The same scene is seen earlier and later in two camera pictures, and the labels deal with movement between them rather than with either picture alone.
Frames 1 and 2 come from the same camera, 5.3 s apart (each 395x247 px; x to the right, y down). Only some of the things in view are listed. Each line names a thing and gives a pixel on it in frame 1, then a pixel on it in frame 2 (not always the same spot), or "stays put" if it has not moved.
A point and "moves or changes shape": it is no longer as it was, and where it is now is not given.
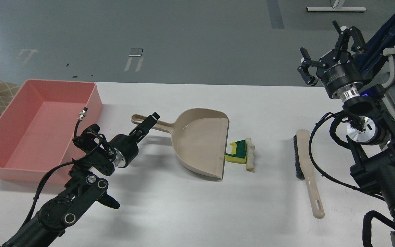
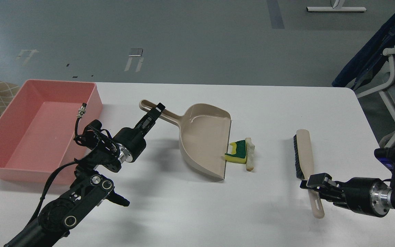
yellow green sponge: x=239 y=154 stays put
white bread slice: x=250 y=148 stays put
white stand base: x=336 y=7 stays put
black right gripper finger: x=303 y=70 to x=322 y=181
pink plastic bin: x=34 y=133 stays put
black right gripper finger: x=359 y=44 to x=330 y=195
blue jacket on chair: x=385 y=36 stays put
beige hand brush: x=302 y=150 stays put
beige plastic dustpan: x=199 y=137 moves or changes shape
